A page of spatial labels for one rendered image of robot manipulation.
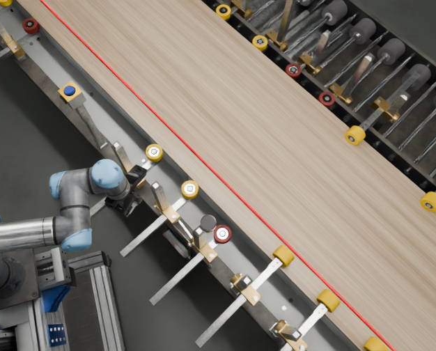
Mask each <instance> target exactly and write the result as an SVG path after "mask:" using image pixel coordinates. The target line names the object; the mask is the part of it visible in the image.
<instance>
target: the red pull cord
mask: <svg viewBox="0 0 436 351"><path fill-rule="evenodd" d="M40 1H41V2H42V3H43V4H44V5H45V6H46V7H47V8H48V9H49V10H50V11H51V12H52V13H53V14H54V15H55V16H56V17H57V18H58V19H59V20H60V21H61V22H62V23H63V24H64V25H65V26H66V27H67V28H68V29H69V30H70V31H71V32H72V33H73V34H74V35H75V36H76V37H77V38H78V39H79V40H80V41H81V42H82V43H83V44H84V45H85V46H86V47H87V48H88V49H89V50H90V51H91V52H92V53H93V54H94V55H95V56H96V57H97V58H98V59H99V60H100V61H101V62H102V63H103V64H104V65H105V66H106V67H107V68H108V69H109V70H110V71H111V72H112V73H113V74H114V75H115V76H116V77H117V78H118V79H119V80H120V81H121V82H122V83H123V84H124V85H125V86H126V87H127V88H128V89H129V90H130V91H131V92H132V93H133V94H134V95H135V96H136V97H137V98H138V99H139V100H140V101H141V102H143V103H144V104H145V105H146V106H147V107H148V108H149V109H150V110H151V111H152V112H153V113H154V114H155V115H156V117H158V118H159V119H160V120H161V121H162V122H163V123H164V124H165V125H166V126H167V127H168V128H169V129H170V130H171V131H172V132H173V133H174V134H175V135H176V136H177V137H178V138H179V139H180V140H181V141H182V142H183V143H184V144H185V145H186V146H187V147H188V148H189V149H190V150H191V151H192V152H193V153H194V154H195V155H196V156H197V157H198V158H199V159H200V160H201V161H202V162H203V163H204V164H205V165H206V166H207V167H208V168H209V169H210V170H211V171H212V172H213V173H214V174H215V175H216V176H217V177H218V178H219V179H220V180H221V181H222V182H223V183H224V184H225V185H226V186H227V187H228V188H229V189H230V190H231V191H232V192H233V193H234V194H235V195H236V196H237V197H238V198H239V199H240V200H241V201H242V202H243V203H244V204H245V205H246V206H247V207H248V208H249V209H250V210H251V211H252V212H253V213H254V214H255V215H256V216H257V217H258V218H259V219H260V220H261V221H262V222H263V223H264V224H265V225H266V226H267V227H268V228H269V229H270V230H271V231H272V232H273V233H274V234H275V235H276V236H277V237H278V238H279V239H280V240H281V241H282V242H283V243H284V244H285V245H286V246H287V247H288V248H289V249H290V250H291V251H292V252H293V253H294V254H295V255H296V256H297V257H298V258H299V259H300V260H301V261H302V262H303V263H304V264H305V265H306V266H307V267H308V268H309V269H310V270H311V271H312V272H313V273H314V274H315V275H316V276H317V277H318V278H319V279H320V280H321V281H322V282H323V283H324V284H325V285H326V286H327V287H328V288H329V289H330V290H331V291H332V292H333V293H334V294H335V295H336V296H337V297H338V298H339V299H340V300H341V301H342V302H343V303H344V304H345V305H346V306H347V307H348V308H349V309H350V310H351V311H352V312H353V313H354V314H355V315H356V316H357V317H358V318H359V319H360V320H361V321H362V322H363V323H364V324H365V325H366V326H367V327H368V328H369V329H370V330H371V331H372V332H373V333H374V334H375V335H376V336H377V337H378V338H380V339H381V340H382V341H383V342H384V343H385V344H386V345H387V346H388V347H389V348H390V349H391V350H392V351H397V350H396V349H395V348H394V347H393V346H392V345H391V344H390V343H388V342H387V341H386V340H385V339H384V338H383V337H382V336H381V335H380V334H379V333H378V332H377V331H376V330H375V329H374V328H373V327H372V326H371V325H370V324H369V323H368V322H367V321H366V320H365V319H364V318H363V317H362V316H361V315H360V314H359V313H358V312H357V311H356V310H355V309H354V308H353V307H352V306H351V305H350V304H349V303H348V302H347V301H346V300H345V299H344V298H343V297H342V296H341V295H340V294H339V293H338V292H337V291H336V290H335V289H334V288H333V287H332V286H331V285H330V284H329V283H328V282H327V281H326V280H325V279H324V278H323V277H322V276H321V275H320V274H319V273H318V272H317V271H316V270H315V269H313V268H312V267H311V266H310V265H309V264H308V263H307V262H306V261H305V260H304V259H303V258H302V257H301V256H300V255H299V254H298V253H297V252H296V250H294V249H293V248H292V247H291V246H290V245H289V244H288V243H287V242H286V241H285V240H284V239H283V238H282V237H281V236H280V234H278V233H277V232H276V231H275V230H274V229H273V228H272V227H271V226H270V225H269V224H268V223H267V222H266V221H265V220H264V219H263V218H262V217H261V216H260V215H259V214H258V213H257V212H256V211H255V210H254V209H253V208H252V207H251V206H250V205H249V204H248V203H247V202H246V201H245V200H244V199H243V198H242V197H241V196H240V195H239V194H238V193H237V192H236V191H235V190H234V189H233V188H232V187H231V186H230V185H229V184H228V183H227V182H226V181H225V180H224V179H223V178H222V177H221V176H220V175H219V174H218V173H217V172H216V171H215V170H214V169H213V168H212V167H211V166H210V165H209V164H208V163H207V162H206V161H205V160H204V159H203V158H202V157H201V156H200V155H199V154H198V153H197V152H196V151H195V150H194V149H193V148H192V147H191V146H190V145H189V144H188V143H187V142H186V141H185V140H184V139H183V138H182V137H181V136H180V135H179V134H178V133H177V132H176V131H175V130H174V129H173V128H172V127H171V126H170V125H169V124H168V123H167V122H165V121H164V120H163V119H162V118H161V117H160V116H159V115H158V114H157V113H156V112H155V111H154V110H153V109H152V108H151V107H150V106H149V105H148V104H147V103H146V102H145V101H144V100H143V99H142V98H141V97H140V96H139V95H138V94H137V93H136V92H135V91H134V90H133V89H132V88H131V87H130V86H129V85H128V84H127V83H126V82H125V81H124V80H123V79H122V78H121V77H120V76H119V75H118V74H117V73H116V72H115V71H114V70H113V69H112V68H111V67H110V66H109V65H108V64H107V63H106V62H105V61H104V60H103V59H102V58H101V57H100V56H99V55H98V54H97V53H96V52H95V51H94V50H93V49H92V48H90V47H89V46H88V45H87V44H86V43H85V42H84V41H83V40H82V39H81V38H80V37H79V36H78V35H77V34H76V33H75V32H74V31H73V30H72V29H71V28H70V27H69V26H68V25H67V24H66V23H65V22H64V21H63V20H62V19H61V18H60V17H59V16H58V15H57V14H56V13H55V12H54V11H53V10H52V9H51V8H50V7H49V6H48V5H47V4H46V3H45V2H44V1H43V0H40Z"/></svg>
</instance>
